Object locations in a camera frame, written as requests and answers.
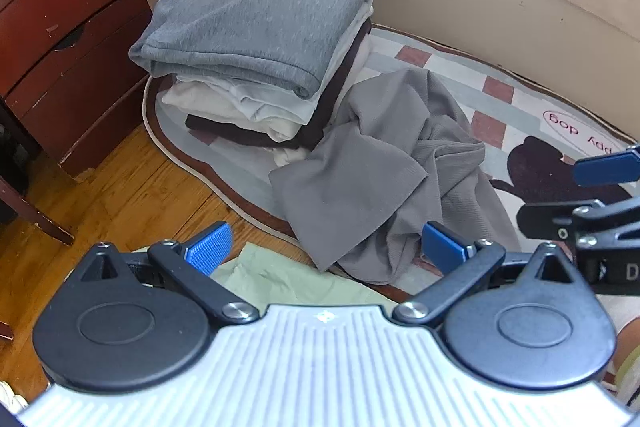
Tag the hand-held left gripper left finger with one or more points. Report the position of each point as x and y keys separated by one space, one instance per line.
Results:
x=210 y=248

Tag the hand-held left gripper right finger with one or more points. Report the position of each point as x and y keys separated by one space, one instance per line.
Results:
x=442 y=248

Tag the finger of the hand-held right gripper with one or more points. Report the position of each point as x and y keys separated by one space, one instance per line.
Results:
x=547 y=219
x=607 y=166

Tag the grey shirt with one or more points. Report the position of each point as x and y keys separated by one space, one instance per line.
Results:
x=375 y=182

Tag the light green cloth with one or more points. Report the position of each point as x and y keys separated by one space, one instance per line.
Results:
x=300 y=282

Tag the checkered rug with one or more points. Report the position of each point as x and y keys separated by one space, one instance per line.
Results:
x=500 y=117

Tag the dark wooden furniture leg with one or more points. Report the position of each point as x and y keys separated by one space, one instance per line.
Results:
x=30 y=207

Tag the folded dark brown garment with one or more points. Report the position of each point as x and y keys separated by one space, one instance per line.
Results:
x=330 y=97

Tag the red-brown wooden dresser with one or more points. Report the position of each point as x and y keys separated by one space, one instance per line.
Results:
x=60 y=32

